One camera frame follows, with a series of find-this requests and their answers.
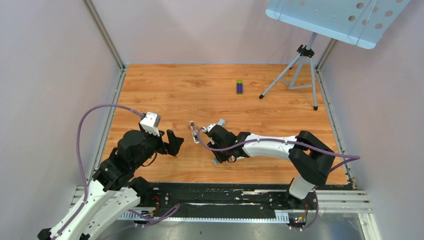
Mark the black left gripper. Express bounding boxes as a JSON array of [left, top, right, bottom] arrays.
[[132, 121, 184, 170]]

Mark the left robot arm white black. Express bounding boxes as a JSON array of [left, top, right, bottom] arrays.
[[37, 128, 184, 240]]

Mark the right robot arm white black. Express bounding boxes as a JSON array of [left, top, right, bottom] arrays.
[[202, 124, 335, 209]]

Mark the purple green small block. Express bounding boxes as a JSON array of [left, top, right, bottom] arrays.
[[236, 79, 244, 95]]

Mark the grey tripod stand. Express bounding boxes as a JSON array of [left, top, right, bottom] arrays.
[[258, 32, 318, 111]]

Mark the light blue perforated tray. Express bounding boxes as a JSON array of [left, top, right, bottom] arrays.
[[265, 0, 410, 50]]

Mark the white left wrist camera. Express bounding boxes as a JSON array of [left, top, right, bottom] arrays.
[[139, 111, 161, 137]]

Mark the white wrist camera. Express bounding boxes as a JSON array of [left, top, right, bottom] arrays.
[[139, 111, 161, 137], [202, 123, 216, 133]]

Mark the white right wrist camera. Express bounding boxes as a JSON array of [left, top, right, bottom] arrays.
[[202, 123, 216, 133]]

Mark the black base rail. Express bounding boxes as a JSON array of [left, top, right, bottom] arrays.
[[71, 181, 372, 224]]

